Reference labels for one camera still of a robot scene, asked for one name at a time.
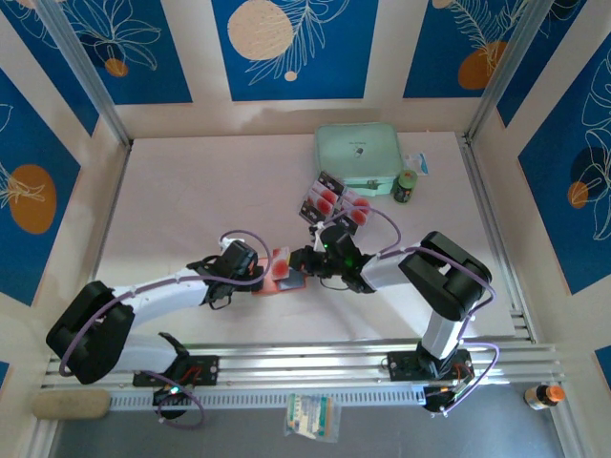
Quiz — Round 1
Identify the orange card holder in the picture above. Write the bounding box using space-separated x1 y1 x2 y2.
251 256 307 298

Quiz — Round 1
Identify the black vip card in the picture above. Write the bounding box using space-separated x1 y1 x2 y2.
298 201 331 226
316 170 347 194
339 212 368 236

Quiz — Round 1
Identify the small bottle green lid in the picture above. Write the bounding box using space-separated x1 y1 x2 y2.
391 168 419 205

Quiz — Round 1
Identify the mint green zip pouch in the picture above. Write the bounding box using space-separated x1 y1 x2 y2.
313 122 403 198

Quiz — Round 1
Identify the small white blue packet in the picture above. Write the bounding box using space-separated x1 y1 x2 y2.
402 151 432 177

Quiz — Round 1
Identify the clear bag of packets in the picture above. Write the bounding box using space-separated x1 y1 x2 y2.
283 392 343 445

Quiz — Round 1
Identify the beige foam block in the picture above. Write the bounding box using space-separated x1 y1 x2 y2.
31 387 113 422

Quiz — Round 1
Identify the brown bottle orange cap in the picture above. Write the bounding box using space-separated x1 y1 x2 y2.
523 384 567 411

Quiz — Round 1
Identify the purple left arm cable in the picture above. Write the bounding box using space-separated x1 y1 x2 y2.
59 230 274 430

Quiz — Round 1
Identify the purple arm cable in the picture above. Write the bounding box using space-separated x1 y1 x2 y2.
314 206 502 419
59 230 274 430

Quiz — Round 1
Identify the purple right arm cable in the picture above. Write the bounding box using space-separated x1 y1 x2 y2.
314 206 502 419

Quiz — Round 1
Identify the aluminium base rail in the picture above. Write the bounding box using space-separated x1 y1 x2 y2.
40 338 569 390

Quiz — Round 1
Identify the slotted grey cable tray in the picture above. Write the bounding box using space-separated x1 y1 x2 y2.
108 384 430 412

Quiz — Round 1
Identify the aluminium side rail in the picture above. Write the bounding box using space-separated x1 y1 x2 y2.
81 140 134 335
455 133 539 345

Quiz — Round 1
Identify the aluminium frame post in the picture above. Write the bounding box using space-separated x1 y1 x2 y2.
463 0 559 144
33 0 134 147

